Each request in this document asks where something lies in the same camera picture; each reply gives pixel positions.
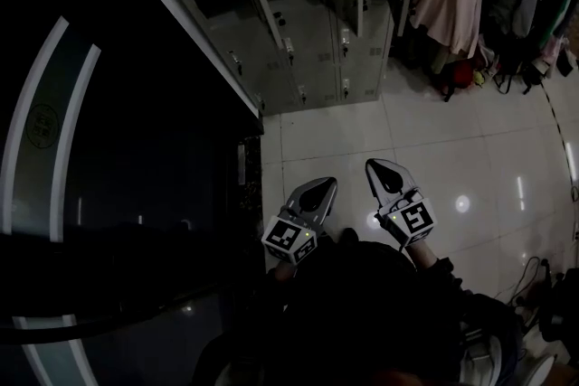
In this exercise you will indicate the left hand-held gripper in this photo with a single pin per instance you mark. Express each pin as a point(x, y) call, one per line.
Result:
point(287, 237)

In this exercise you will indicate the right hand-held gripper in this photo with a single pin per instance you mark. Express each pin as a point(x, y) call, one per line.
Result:
point(414, 219)

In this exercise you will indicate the grey metal locker cabinet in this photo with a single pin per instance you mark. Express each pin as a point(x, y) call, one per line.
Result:
point(312, 49)

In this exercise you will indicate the person's right forearm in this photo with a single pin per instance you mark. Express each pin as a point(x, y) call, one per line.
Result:
point(425, 257)

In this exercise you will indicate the person's left forearm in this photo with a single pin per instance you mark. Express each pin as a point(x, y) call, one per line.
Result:
point(282, 272)

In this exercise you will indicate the person's dark jacket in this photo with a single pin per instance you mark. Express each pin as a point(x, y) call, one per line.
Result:
point(362, 307)

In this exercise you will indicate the red bag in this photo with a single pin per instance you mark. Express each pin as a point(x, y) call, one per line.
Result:
point(459, 79)

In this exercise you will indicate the black bag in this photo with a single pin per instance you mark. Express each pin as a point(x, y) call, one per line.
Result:
point(515, 68)

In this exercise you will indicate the black equipment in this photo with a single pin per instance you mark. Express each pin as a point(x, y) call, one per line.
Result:
point(561, 307)

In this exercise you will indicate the green hanging garment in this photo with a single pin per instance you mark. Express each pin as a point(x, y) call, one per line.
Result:
point(558, 0)

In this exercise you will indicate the frosted glass door black frame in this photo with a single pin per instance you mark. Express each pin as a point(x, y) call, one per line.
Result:
point(135, 149)

